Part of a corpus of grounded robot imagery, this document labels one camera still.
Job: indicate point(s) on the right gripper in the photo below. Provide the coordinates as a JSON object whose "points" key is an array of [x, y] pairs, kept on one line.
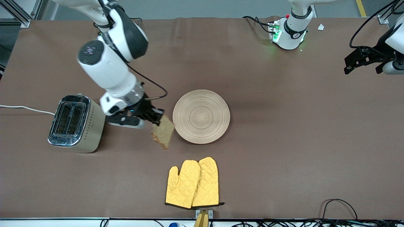
{"points": [[145, 108]]}

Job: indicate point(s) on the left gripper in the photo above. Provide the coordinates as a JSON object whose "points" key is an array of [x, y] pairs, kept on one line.
{"points": [[371, 57]]}

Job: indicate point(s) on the brown bread toast slice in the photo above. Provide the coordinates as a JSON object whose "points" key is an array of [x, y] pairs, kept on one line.
{"points": [[163, 134]]}

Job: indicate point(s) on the round light wooden plate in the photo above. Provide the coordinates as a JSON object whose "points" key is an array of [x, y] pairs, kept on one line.
{"points": [[202, 116]]}

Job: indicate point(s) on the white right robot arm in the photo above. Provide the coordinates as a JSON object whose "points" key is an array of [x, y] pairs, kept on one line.
{"points": [[104, 69]]}

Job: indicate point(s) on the small white paper tag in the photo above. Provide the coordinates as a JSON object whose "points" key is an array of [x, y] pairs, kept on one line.
{"points": [[321, 27]]}

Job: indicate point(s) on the chrome and beige toaster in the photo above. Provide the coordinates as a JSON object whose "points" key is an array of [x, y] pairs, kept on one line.
{"points": [[91, 132]]}

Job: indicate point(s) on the yellow quilted oven mitt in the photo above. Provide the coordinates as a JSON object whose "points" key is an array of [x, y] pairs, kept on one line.
{"points": [[208, 183], [181, 186]]}

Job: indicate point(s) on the blue round cap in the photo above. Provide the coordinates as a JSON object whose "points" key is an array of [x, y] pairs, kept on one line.
{"points": [[173, 225]]}

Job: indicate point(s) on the brown table cover sheet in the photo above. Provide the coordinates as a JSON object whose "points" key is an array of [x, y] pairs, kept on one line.
{"points": [[284, 157]]}

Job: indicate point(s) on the aluminium frame profile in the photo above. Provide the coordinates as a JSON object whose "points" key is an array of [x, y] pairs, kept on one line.
{"points": [[383, 20], [19, 14]]}

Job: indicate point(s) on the wooden stick with metal bracket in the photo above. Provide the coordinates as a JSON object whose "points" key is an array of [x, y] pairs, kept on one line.
{"points": [[202, 219]]}

